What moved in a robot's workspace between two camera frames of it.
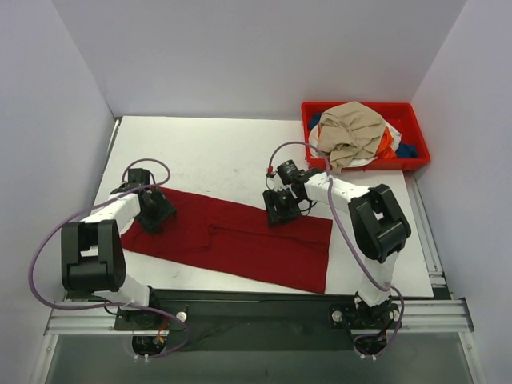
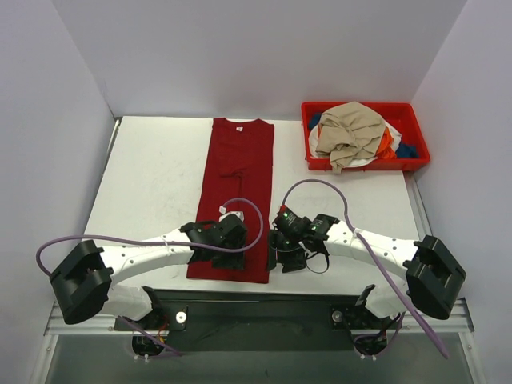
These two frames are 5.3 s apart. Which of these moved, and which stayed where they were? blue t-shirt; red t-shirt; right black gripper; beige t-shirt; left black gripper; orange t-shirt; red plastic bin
Moved: left black gripper; right black gripper; red t-shirt
Stayed: orange t-shirt; blue t-shirt; red plastic bin; beige t-shirt
